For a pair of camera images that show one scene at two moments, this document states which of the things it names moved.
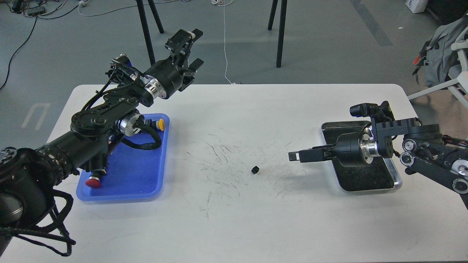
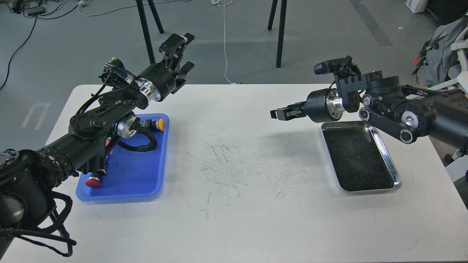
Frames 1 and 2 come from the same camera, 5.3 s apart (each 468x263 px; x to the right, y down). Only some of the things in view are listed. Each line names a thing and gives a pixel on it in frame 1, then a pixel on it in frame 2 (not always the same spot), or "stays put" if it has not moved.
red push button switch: (94, 180) stays put
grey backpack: (437, 56) stays put
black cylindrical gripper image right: (352, 149) to (322, 106)
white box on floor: (416, 6) stays put
